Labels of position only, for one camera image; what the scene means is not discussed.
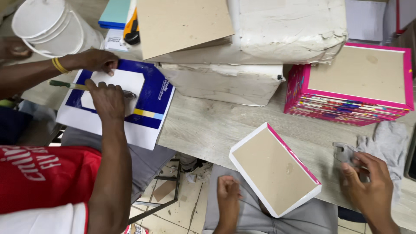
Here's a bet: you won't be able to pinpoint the person's left hand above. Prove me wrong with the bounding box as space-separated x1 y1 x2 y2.
217 175 243 225

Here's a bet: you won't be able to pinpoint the person's right hand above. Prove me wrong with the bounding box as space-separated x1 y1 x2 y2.
340 151 396 225

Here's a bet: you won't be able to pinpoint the grey cloth rag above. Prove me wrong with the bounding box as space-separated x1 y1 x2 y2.
333 121 411 208

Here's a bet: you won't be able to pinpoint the crumpled white paper scraps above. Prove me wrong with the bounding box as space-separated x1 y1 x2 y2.
171 161 213 184

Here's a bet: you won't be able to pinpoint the pink white edged board cover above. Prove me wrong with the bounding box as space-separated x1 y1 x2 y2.
228 122 322 218

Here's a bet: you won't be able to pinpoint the brown cardboard scrap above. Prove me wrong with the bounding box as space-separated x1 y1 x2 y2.
152 180 178 203

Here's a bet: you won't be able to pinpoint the person's grey trousers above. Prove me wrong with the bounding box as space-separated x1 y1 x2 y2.
202 164 339 234

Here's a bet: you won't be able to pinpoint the small white wrapped bundle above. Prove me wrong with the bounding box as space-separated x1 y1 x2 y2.
157 63 286 107

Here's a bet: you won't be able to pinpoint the blue white printed sheet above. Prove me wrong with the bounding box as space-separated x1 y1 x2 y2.
55 59 176 151

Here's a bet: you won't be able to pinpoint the white cutout paper piece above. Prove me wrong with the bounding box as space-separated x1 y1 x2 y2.
80 68 145 117

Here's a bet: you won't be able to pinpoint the beige cardboard sheet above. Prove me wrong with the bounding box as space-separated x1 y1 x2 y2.
136 0 235 61

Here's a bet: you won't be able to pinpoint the stack of pink board covers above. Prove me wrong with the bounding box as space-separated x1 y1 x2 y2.
284 42 415 127

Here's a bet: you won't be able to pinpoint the large white wrapped bundle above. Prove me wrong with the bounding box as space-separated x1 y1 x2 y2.
126 0 348 65

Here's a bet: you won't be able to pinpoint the orange black utility knife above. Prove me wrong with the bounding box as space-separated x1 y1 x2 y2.
122 9 141 46

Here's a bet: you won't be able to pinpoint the white printed leaflet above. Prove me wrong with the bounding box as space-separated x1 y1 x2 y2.
104 29 129 53

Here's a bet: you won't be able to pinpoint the teal blue book stack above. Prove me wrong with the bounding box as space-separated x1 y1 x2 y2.
98 0 131 30

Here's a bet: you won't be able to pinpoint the yellow wrist band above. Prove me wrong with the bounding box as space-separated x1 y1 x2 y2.
52 57 70 75

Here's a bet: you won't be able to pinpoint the white box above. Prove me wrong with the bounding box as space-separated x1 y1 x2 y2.
344 0 388 43

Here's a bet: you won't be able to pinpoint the white plastic bucket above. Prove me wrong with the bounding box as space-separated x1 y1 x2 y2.
11 0 105 59

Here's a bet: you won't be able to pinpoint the red edged white board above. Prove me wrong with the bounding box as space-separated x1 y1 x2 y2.
383 0 416 44

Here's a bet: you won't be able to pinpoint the black metal stool frame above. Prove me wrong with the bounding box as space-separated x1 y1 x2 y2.
128 158 182 225

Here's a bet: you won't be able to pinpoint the green handled glue brush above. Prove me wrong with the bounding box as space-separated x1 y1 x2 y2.
48 80 138 99

